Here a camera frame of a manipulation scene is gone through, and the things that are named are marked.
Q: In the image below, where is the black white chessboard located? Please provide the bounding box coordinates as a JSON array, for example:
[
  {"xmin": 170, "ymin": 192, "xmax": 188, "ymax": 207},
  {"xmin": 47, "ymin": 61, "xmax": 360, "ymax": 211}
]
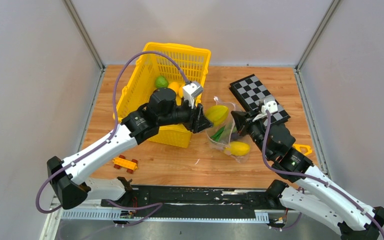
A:
[{"xmin": 229, "ymin": 74, "xmax": 291, "ymax": 125}]

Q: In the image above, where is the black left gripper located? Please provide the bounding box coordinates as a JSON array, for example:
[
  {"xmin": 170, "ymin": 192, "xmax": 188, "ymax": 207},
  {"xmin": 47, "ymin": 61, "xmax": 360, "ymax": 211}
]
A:
[{"xmin": 158, "ymin": 95, "xmax": 215, "ymax": 134}]

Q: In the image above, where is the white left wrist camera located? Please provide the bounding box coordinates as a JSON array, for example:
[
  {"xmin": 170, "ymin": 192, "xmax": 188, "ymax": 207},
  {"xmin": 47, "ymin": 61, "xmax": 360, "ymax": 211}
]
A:
[{"xmin": 181, "ymin": 81, "xmax": 204, "ymax": 109}]

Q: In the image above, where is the yellow plastic basket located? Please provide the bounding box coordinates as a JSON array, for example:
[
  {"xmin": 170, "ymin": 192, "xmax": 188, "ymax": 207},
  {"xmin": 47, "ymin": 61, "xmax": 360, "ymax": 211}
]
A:
[{"xmin": 113, "ymin": 42, "xmax": 211, "ymax": 148}]

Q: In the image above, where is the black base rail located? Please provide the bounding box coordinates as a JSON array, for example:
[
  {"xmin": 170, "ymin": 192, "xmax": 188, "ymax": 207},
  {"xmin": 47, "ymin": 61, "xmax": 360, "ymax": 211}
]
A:
[{"xmin": 61, "ymin": 183, "xmax": 300, "ymax": 223}]

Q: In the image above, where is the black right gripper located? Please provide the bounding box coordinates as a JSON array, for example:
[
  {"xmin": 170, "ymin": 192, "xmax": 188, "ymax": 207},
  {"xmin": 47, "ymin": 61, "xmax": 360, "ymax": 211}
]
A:
[{"xmin": 231, "ymin": 109, "xmax": 272, "ymax": 161}]

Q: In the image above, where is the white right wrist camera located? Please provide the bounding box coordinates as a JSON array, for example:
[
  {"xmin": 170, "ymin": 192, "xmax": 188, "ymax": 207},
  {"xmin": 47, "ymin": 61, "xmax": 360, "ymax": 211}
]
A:
[{"xmin": 252, "ymin": 96, "xmax": 278, "ymax": 122}]

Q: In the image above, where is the clear zip top bag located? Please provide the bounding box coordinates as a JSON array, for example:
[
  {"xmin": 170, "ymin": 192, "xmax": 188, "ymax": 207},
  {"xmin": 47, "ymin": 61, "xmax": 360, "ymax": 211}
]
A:
[{"xmin": 204, "ymin": 96, "xmax": 251, "ymax": 163}]

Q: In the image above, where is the yellow green star fruit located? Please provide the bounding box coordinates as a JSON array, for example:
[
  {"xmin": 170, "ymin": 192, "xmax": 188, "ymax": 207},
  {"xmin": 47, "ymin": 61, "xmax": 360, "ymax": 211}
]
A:
[{"xmin": 204, "ymin": 105, "xmax": 229, "ymax": 127}]

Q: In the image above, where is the green bean pod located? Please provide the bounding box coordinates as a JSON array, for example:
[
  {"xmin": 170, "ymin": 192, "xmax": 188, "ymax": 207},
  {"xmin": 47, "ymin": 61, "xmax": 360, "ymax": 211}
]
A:
[{"xmin": 210, "ymin": 126, "xmax": 241, "ymax": 143}]

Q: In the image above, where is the orange plastic handle piece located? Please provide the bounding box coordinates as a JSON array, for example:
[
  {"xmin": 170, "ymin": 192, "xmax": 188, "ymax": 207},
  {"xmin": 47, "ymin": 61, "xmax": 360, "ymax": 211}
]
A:
[{"xmin": 293, "ymin": 143, "xmax": 313, "ymax": 156}]

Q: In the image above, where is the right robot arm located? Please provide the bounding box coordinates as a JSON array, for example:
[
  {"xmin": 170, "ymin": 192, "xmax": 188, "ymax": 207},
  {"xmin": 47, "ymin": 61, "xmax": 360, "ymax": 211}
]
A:
[{"xmin": 231, "ymin": 111, "xmax": 384, "ymax": 240}]

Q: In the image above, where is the yellow lemon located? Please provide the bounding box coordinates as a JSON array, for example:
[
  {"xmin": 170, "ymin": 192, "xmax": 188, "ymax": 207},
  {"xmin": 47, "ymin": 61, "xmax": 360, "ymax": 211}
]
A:
[{"xmin": 167, "ymin": 81, "xmax": 181, "ymax": 95}]

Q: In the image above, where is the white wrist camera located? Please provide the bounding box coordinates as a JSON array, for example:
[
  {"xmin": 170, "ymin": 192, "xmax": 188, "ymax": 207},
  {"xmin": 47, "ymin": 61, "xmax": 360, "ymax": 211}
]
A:
[
  {"xmin": 181, "ymin": 81, "xmax": 204, "ymax": 109},
  {"xmin": 252, "ymin": 96, "xmax": 278, "ymax": 122}
]

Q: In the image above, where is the yellow toy car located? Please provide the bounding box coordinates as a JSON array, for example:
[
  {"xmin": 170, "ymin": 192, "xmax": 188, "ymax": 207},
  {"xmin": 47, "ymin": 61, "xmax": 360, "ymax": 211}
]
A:
[{"xmin": 112, "ymin": 155, "xmax": 138, "ymax": 174}]

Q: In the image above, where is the green round vegetable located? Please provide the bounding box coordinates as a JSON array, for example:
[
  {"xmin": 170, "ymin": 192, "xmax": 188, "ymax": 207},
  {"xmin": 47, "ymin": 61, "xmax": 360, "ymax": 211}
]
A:
[{"xmin": 154, "ymin": 75, "xmax": 169, "ymax": 89}]

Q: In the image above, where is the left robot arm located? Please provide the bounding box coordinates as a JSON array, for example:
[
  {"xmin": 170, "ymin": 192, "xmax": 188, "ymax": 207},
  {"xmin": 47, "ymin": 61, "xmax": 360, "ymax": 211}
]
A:
[{"xmin": 47, "ymin": 83, "xmax": 213, "ymax": 210}]

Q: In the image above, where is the yellow mango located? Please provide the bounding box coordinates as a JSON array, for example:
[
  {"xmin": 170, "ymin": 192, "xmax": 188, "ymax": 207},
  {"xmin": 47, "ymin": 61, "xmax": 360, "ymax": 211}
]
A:
[{"xmin": 177, "ymin": 84, "xmax": 185, "ymax": 98}]

